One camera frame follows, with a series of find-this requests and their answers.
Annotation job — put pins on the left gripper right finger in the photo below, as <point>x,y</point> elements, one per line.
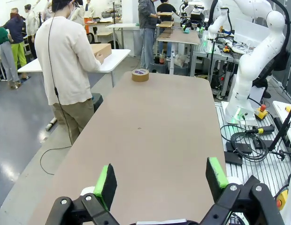
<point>213,178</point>

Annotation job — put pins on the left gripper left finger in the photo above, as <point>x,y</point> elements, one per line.
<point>108,187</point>

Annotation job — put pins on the brown cardboard shipping box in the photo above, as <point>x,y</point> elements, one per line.
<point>103,49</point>

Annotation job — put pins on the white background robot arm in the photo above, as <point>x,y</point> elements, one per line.
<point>217,23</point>

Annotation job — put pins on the person's right forearm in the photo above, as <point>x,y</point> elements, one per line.
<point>92,64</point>

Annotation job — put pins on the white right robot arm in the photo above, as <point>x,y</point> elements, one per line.
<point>253,61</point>

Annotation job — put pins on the person's right hand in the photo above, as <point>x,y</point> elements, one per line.
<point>100,58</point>

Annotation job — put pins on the aluminium profile platform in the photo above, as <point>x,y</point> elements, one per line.
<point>258,168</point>

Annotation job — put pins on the black yellow connector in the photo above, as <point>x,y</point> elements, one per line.
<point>265,129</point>

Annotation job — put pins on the yellow red emergency stop button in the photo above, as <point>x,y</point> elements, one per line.
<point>261,114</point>
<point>282,197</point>

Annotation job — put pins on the black tripod stand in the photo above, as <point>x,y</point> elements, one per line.
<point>280,131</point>

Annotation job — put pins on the brown packing tape roll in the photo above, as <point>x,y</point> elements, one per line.
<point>140,77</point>

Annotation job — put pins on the grey stool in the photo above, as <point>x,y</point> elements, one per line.
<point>158,68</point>

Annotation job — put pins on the white rectangular table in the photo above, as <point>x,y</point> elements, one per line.
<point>112,61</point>

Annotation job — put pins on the plastic cup with red drink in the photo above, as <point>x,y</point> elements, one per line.
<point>161,59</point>

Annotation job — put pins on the person in white cardigan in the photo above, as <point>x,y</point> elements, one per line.
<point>63,58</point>

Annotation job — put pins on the wooden top work table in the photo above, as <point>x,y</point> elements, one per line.
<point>183,37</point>

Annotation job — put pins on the stacked cardboard tray rack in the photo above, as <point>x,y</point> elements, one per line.
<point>165,23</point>

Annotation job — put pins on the man in grey shirt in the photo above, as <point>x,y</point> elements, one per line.
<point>147,18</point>

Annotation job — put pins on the man in black tee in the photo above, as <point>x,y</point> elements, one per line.
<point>165,8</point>

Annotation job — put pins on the person in orange trousers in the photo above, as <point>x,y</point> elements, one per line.
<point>89,11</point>

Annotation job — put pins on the person in white jacket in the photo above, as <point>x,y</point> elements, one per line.
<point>31,23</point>

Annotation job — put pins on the person in lime trousers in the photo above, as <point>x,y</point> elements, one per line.
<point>17,30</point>

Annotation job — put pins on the person in green tee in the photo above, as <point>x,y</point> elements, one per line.
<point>2,35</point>

